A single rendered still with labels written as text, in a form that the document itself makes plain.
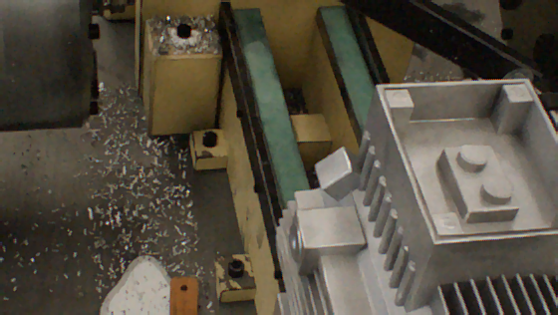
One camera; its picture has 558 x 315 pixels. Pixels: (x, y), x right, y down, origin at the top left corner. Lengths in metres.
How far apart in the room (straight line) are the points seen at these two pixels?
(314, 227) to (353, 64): 0.38
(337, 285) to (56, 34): 0.27
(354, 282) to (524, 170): 0.12
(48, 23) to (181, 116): 0.33
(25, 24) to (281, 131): 0.27
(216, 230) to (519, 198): 0.41
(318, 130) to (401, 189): 0.43
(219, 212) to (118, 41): 0.27
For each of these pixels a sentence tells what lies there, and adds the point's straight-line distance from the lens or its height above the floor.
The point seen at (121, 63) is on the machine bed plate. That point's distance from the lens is 1.09.
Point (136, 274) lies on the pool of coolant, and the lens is 0.90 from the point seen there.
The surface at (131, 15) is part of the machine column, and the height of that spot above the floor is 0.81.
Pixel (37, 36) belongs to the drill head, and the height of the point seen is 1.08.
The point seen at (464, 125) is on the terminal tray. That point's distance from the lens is 0.63.
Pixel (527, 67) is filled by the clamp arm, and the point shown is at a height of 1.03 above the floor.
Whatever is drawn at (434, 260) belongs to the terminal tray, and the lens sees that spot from 0.53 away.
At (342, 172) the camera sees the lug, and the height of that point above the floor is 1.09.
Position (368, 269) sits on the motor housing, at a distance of 0.59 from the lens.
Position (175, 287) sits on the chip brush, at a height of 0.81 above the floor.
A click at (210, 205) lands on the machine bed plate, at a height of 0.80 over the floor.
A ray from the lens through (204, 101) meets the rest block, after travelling 0.98.
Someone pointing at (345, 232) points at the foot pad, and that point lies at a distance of 0.60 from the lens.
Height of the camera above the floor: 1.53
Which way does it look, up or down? 47 degrees down
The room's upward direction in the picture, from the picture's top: 11 degrees clockwise
